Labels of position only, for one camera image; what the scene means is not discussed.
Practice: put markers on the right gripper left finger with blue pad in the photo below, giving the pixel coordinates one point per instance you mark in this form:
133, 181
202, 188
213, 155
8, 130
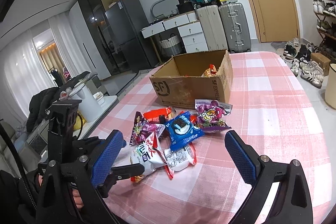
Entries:
55, 201

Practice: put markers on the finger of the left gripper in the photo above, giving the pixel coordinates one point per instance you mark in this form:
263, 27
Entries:
119, 173

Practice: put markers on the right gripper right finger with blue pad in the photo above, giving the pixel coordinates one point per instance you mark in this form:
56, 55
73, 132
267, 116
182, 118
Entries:
292, 202

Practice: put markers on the white red snack bag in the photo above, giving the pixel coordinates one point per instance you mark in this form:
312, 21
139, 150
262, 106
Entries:
150, 155

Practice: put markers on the white red noodle snack pack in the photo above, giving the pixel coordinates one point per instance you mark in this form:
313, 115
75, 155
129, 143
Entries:
180, 159

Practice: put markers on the blue Oreo snack pack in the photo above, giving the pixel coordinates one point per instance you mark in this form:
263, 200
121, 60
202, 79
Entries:
182, 131

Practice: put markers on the person's left hand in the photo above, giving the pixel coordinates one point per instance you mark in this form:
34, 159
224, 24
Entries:
75, 193

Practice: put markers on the white kettle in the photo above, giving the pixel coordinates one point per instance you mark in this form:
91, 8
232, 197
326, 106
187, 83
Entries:
88, 107

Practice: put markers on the black jacket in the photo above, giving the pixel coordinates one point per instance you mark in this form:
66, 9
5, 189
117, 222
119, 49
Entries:
37, 107

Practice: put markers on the purple candy bag left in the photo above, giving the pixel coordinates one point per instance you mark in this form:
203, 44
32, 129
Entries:
142, 129

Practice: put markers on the red orange snack pack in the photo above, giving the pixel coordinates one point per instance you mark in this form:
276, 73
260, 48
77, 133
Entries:
160, 116

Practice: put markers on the white curtain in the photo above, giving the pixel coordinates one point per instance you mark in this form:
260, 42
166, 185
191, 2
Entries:
23, 73

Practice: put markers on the pink checkered tablecloth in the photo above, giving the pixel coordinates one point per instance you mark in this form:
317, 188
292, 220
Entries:
272, 113

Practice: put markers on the brown cardboard SF box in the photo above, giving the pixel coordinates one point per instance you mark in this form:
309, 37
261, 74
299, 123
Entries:
179, 82

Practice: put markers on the purple grape candy bag right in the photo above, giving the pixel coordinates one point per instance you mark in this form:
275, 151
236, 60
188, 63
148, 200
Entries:
211, 115

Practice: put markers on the cream trash bin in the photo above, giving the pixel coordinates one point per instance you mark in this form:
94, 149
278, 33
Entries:
330, 91

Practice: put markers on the white sneakers on floor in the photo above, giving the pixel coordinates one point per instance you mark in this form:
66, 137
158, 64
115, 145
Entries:
308, 71

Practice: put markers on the woven laundry basket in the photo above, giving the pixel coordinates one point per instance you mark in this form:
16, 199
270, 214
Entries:
171, 46

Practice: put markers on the orange snack bag in box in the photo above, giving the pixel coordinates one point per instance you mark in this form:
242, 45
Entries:
211, 71

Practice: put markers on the dark grey refrigerator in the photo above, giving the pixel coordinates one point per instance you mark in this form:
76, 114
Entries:
127, 19

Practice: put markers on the black glass cabinet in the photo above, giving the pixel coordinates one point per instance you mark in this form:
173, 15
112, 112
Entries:
102, 34

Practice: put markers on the small cardboard box on floor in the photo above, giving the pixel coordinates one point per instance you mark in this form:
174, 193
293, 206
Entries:
322, 61

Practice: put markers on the white drawer desk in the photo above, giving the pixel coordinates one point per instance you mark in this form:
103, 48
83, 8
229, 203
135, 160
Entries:
189, 28

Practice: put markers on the oval mirror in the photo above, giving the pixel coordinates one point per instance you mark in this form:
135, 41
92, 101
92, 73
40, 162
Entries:
164, 9

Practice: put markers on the beige suitcase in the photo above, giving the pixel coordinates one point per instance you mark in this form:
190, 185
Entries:
212, 27

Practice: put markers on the silver suitcase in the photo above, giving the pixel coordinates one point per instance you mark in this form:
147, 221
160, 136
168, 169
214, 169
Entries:
235, 27

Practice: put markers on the shoe rack with shoes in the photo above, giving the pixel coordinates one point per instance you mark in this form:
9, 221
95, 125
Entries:
324, 10

